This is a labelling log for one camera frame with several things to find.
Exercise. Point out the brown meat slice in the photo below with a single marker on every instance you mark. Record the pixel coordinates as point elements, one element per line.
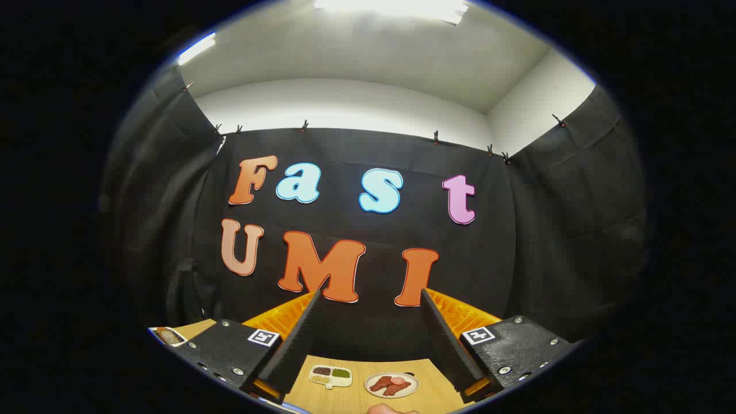
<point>398,391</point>
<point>379,383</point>

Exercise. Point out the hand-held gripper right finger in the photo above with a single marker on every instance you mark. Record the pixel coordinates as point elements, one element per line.
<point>445,345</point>

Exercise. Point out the white oval plate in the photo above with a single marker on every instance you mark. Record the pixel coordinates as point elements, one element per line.
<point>411,382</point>

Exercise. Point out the white divided dish with beans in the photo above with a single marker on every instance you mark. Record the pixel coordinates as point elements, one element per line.
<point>330,374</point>

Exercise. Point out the wide ceiling light panel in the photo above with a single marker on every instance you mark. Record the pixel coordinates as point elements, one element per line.
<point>391,7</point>

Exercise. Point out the narrow ceiling light panel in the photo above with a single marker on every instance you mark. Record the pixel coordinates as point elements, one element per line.
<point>195,49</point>

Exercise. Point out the white toaster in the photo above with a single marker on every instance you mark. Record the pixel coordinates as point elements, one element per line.
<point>152,330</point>

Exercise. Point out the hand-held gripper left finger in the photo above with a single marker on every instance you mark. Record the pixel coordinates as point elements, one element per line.
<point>293,345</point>

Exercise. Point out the pink sausage slice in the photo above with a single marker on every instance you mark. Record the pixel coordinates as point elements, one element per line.
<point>398,380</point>

